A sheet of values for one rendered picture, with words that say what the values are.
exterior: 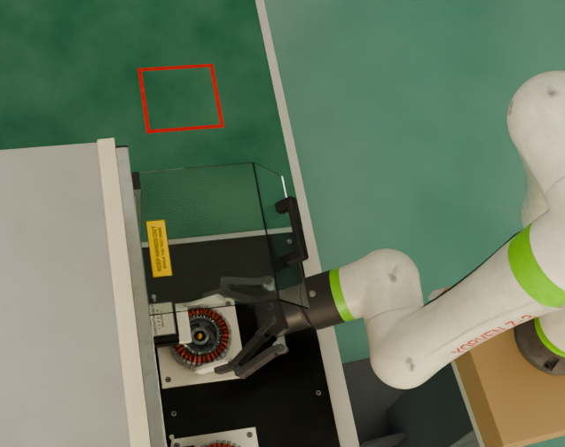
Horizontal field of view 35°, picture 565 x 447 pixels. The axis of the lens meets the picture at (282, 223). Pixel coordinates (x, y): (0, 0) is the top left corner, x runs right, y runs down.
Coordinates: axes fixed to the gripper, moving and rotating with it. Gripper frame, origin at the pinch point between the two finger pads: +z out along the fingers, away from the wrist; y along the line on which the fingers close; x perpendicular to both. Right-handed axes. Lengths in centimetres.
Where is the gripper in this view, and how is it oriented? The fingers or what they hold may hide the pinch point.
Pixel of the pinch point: (200, 336)
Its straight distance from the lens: 160.0
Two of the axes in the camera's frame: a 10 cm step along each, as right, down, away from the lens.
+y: -1.8, -8.9, 4.1
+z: -9.2, 3.0, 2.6
